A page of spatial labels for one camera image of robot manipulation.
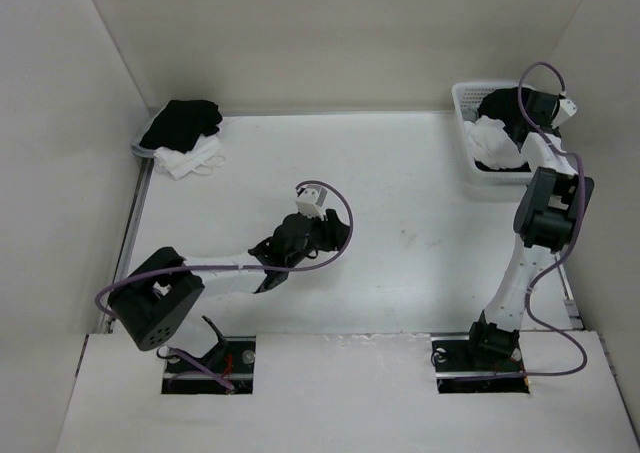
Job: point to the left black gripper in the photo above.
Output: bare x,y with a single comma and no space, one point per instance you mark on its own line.
334,233

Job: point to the white tank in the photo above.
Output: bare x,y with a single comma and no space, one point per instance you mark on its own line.
203,159
491,146

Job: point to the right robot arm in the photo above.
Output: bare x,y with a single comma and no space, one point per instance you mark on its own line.
548,219

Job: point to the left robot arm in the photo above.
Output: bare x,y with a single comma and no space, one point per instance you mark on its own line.
160,294

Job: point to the black tank top in basket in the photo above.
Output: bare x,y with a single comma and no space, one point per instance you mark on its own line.
503,105

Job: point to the folded white tank top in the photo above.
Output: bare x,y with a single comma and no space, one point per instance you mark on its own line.
203,159

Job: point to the folded black tank top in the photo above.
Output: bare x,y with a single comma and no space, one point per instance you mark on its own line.
180,124

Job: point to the grey folded cloth under stack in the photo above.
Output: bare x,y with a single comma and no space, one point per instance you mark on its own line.
137,148

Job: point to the white plastic basket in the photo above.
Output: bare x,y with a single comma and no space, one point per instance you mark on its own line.
467,97

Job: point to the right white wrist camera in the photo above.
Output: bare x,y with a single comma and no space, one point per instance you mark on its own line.
564,110

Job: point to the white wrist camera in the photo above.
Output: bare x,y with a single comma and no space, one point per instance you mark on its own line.
564,110
310,201

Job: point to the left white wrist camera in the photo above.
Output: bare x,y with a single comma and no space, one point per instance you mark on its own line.
310,201

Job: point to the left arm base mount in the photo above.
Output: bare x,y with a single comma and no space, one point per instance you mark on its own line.
236,366

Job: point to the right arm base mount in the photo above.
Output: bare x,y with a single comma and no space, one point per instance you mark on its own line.
460,369

